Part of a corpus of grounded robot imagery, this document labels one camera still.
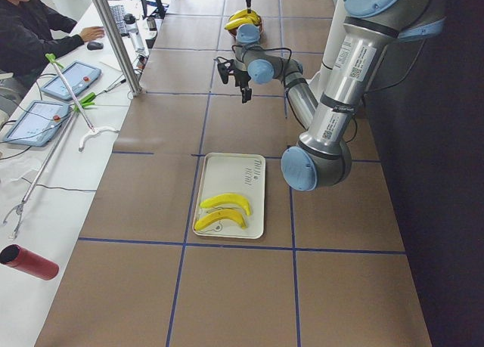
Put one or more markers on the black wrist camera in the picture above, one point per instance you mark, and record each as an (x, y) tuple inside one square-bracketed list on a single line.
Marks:
[(225, 68)]

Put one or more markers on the white bear print tray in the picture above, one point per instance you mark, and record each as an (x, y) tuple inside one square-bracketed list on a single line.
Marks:
[(232, 173)]

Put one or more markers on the black computer mouse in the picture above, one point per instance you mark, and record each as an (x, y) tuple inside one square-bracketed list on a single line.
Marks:
[(95, 46)]

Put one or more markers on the black keyboard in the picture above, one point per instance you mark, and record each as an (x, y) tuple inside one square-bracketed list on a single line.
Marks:
[(118, 12)]

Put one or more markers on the clear water bottle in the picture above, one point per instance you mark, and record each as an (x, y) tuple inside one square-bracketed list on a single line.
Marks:
[(134, 34)]

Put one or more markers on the yellow banana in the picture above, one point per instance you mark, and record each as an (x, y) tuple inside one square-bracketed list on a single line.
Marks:
[(243, 13), (223, 214), (235, 23), (228, 198)]

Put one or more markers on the brown wicker basket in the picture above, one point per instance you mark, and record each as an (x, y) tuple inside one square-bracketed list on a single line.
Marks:
[(233, 33)]

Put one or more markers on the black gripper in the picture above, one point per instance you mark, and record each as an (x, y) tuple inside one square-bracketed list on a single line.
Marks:
[(240, 77)]

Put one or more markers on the seated person in black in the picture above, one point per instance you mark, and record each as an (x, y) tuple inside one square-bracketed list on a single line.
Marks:
[(30, 30)]

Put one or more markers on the red cylindrical bottle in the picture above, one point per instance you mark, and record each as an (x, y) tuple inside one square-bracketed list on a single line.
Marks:
[(21, 259)]

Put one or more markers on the green white reacher grabber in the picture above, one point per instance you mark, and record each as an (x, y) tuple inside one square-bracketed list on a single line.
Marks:
[(93, 130)]

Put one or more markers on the blue teach pendant tablet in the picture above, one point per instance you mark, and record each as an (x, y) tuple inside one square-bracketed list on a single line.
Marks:
[(79, 75), (38, 123)]

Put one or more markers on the grey aluminium frame post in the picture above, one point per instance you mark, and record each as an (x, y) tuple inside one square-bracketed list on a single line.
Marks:
[(117, 44)]

